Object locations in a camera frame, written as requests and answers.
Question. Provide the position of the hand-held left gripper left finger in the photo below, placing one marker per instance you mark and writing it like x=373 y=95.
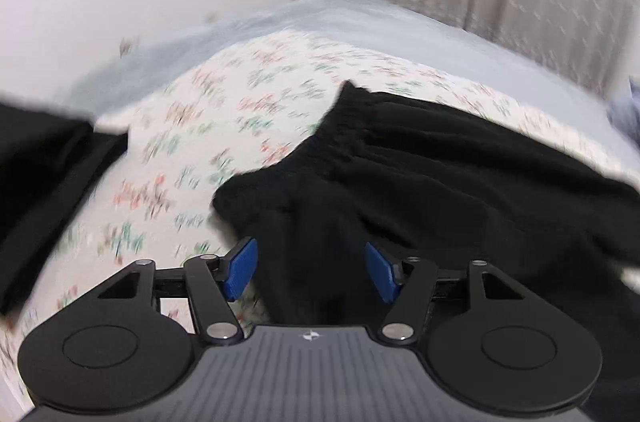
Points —
x=244 y=264

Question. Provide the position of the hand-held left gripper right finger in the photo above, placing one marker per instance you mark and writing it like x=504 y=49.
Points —
x=380 y=269

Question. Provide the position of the black pants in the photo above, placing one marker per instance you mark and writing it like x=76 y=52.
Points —
x=425 y=182

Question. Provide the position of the floral bedspread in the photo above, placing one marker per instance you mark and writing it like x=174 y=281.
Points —
x=210 y=112

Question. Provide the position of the black folded garment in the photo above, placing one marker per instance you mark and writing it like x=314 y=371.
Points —
x=45 y=182

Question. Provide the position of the light blue bed sheet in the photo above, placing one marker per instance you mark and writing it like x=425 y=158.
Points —
x=350 y=15

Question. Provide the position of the blue-grey cloth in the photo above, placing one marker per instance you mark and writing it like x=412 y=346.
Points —
x=625 y=115

